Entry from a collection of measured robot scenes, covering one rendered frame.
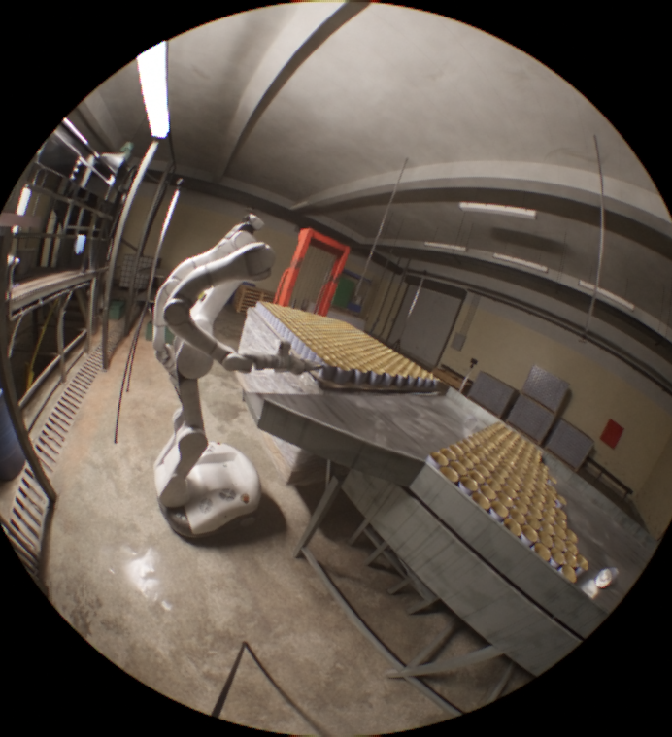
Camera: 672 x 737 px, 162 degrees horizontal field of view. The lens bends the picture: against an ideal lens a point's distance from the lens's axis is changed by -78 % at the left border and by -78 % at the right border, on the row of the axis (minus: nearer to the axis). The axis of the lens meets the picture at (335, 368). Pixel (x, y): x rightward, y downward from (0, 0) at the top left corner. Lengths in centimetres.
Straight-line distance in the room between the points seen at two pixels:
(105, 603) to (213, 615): 60
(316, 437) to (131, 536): 139
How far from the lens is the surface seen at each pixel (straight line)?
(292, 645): 152
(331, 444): 65
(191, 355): 93
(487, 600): 86
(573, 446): 829
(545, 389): 808
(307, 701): 156
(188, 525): 149
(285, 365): 94
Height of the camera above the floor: 149
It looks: 17 degrees down
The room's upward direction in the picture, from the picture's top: 20 degrees clockwise
